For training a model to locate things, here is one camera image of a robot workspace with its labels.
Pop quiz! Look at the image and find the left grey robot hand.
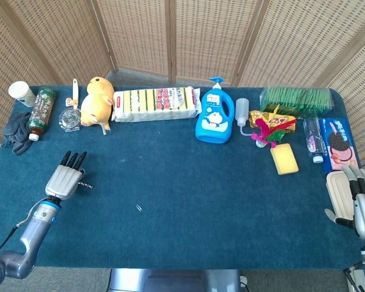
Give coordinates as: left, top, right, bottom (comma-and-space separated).
44, 150, 88, 201

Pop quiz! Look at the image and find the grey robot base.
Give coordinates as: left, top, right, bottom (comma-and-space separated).
108, 269, 243, 292

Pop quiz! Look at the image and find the beige lunch box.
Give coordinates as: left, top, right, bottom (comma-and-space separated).
325, 170, 358, 226

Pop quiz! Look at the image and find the dark grey glove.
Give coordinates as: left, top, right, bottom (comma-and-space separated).
1, 111, 33, 156

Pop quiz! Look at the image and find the green tea bottle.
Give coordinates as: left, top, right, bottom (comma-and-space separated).
27, 87, 57, 142

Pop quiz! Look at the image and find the blue pink cookie box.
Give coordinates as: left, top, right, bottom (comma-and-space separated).
318, 117, 360, 174

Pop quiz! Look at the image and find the yellow plush toy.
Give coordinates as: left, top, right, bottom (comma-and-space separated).
80, 76, 116, 136

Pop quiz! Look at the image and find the clear plastic water bottle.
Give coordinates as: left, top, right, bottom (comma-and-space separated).
302, 117, 327, 164

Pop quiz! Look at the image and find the yellow cleaning sponge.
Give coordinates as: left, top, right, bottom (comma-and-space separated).
269, 143, 300, 176

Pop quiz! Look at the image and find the white paper cup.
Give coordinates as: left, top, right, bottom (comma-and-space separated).
8, 81, 37, 108

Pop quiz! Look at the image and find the packaged yellow sponge multipack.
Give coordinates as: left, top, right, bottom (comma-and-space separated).
111, 86, 202, 123

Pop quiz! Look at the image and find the blue table cloth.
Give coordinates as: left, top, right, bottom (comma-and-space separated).
0, 86, 365, 270

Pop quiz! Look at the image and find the gold snack bag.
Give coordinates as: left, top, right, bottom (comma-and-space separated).
249, 105, 297, 134

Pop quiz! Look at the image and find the colourful feather shuttlecock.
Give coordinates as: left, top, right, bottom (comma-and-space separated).
251, 118, 296, 149

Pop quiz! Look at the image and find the clear box of green items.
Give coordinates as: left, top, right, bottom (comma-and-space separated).
259, 85, 335, 118

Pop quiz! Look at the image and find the translucent squeeze wash bottle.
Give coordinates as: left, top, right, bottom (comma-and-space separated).
235, 97, 255, 137

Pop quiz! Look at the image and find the blue detergent pump bottle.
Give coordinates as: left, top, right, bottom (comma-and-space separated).
195, 77, 235, 144

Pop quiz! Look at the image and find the woven rattan folding screen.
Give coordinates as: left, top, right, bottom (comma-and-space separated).
0, 0, 365, 165

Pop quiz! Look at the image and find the packaged white-handled tea strainer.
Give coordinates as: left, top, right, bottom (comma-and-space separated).
59, 78, 82, 133

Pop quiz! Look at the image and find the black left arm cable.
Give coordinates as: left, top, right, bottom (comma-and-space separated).
0, 197, 49, 263

